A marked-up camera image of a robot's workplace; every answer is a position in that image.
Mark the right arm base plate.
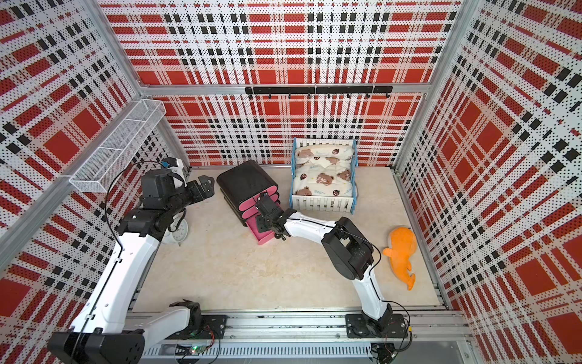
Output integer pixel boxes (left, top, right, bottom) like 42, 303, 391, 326
345, 313, 408, 339

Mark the black wall hook rail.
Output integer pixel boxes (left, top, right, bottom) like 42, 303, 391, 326
245, 85, 394, 96

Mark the aluminium mounting rail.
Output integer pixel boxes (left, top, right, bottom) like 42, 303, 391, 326
144, 309, 474, 349

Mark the white wire mesh shelf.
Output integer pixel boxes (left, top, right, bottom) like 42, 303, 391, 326
69, 99, 166, 194

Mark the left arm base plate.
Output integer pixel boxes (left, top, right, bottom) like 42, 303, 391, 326
168, 315, 228, 341

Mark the orange plush whale toy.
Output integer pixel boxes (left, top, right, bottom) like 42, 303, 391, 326
383, 227, 418, 291

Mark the bear print blanket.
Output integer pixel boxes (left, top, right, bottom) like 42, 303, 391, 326
293, 144, 355, 197

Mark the black pink drawer cabinet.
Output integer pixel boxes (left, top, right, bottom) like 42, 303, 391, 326
217, 160, 280, 229

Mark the white alarm clock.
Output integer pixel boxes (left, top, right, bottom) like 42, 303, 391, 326
162, 220, 189, 246

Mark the blue white doll bed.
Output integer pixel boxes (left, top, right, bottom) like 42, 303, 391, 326
289, 138, 358, 214

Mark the pink bottom drawer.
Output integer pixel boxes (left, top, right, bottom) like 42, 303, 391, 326
246, 221, 274, 245

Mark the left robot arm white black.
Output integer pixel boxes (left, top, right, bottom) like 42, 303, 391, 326
47, 168, 215, 363

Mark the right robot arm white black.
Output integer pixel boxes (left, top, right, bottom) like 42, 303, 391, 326
255, 193, 394, 338

